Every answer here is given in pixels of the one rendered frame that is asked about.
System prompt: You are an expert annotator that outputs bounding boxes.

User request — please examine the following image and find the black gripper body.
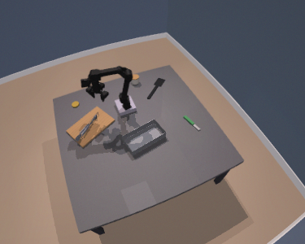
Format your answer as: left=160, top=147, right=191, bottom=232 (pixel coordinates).
left=86, top=85, right=109, bottom=99

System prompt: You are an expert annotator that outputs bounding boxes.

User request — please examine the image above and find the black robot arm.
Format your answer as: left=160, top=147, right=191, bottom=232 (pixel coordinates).
left=81, top=66, right=133, bottom=110

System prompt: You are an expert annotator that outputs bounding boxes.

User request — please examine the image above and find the light wooden board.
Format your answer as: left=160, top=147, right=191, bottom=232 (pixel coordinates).
left=67, top=107, right=115, bottom=147

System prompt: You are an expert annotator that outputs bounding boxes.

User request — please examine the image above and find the white jar with orange lid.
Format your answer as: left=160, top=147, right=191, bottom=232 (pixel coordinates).
left=131, top=74, right=139, bottom=85

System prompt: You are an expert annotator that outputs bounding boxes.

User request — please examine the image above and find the green rectangular bar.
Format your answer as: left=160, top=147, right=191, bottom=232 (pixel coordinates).
left=184, top=115, right=200, bottom=131

